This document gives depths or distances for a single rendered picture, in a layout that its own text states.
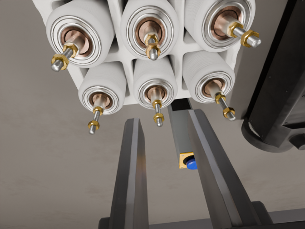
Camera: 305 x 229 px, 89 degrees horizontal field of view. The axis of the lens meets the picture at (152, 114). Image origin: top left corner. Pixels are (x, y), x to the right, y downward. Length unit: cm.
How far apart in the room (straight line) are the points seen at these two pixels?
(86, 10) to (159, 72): 15
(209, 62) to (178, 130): 19
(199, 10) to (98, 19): 15
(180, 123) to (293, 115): 36
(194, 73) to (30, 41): 50
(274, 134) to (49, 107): 88
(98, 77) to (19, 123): 64
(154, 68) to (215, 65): 12
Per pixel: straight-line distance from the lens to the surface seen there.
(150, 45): 20
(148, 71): 32
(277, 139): 72
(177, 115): 47
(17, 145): 107
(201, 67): 33
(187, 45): 37
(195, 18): 29
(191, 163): 41
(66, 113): 77
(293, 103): 62
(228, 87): 36
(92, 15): 29
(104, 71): 36
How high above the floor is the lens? 52
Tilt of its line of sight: 47 degrees down
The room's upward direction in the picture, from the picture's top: 175 degrees clockwise
